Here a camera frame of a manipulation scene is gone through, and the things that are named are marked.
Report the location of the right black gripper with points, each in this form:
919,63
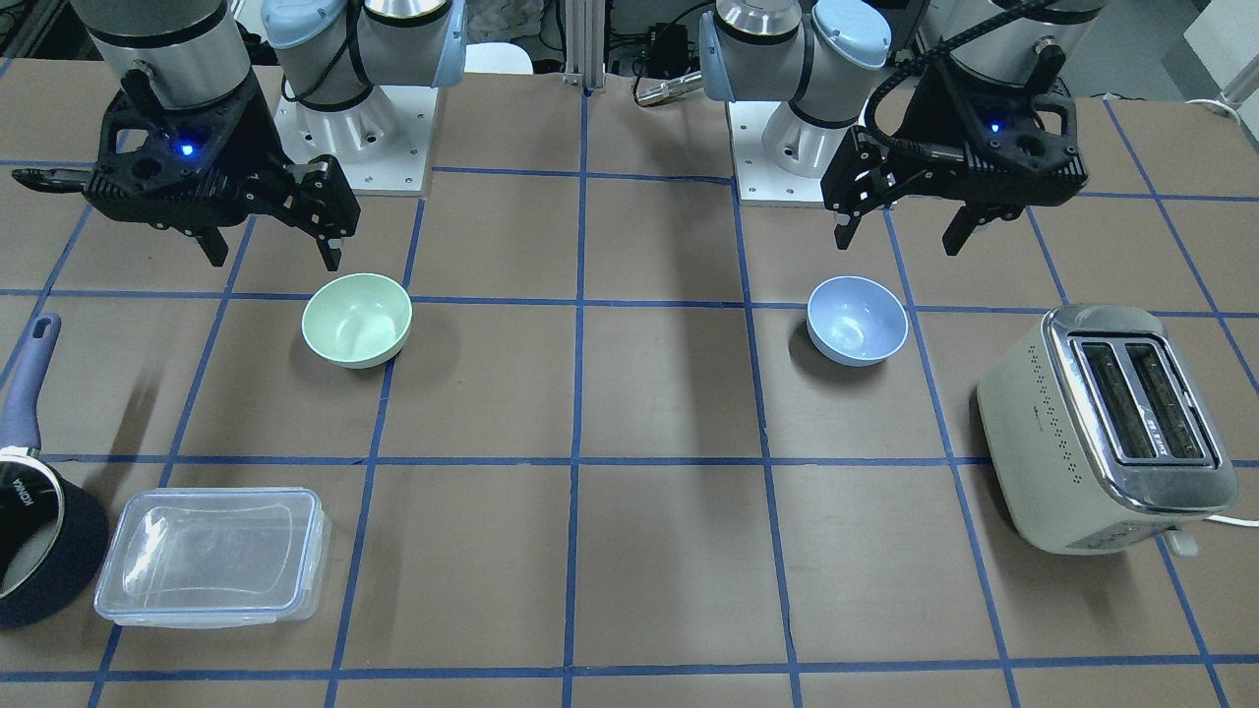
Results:
258,132

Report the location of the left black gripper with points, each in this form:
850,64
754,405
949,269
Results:
917,120

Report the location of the blue bowl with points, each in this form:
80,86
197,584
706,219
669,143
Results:
855,321

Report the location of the green bowl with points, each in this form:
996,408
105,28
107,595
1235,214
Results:
358,321

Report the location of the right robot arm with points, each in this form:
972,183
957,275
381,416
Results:
333,53

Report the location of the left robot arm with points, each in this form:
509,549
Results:
827,60

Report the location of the cream toaster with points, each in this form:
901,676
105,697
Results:
1099,436

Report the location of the black power adapter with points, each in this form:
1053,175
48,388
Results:
667,52

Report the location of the clear plastic container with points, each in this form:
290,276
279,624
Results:
207,558

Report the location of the dark blue saucepan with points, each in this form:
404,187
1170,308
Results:
54,534

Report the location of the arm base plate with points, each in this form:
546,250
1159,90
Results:
393,147
780,158

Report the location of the aluminium frame post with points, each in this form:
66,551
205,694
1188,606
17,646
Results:
584,43

